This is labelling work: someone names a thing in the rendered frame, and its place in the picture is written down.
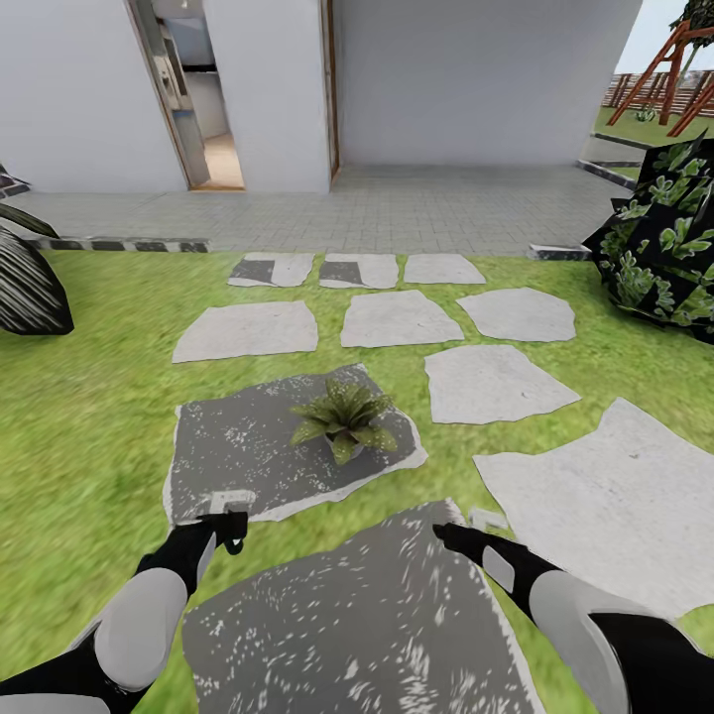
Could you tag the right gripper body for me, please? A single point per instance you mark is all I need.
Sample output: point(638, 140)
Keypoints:
point(460, 539)

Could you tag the insectifuge atomizer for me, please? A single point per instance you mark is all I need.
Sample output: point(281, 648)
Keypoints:
point(234, 546)

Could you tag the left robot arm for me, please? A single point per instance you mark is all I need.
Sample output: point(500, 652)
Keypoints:
point(111, 665)

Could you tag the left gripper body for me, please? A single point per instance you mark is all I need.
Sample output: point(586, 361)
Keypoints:
point(235, 525)

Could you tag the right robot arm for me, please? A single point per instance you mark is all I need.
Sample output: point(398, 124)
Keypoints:
point(627, 658)

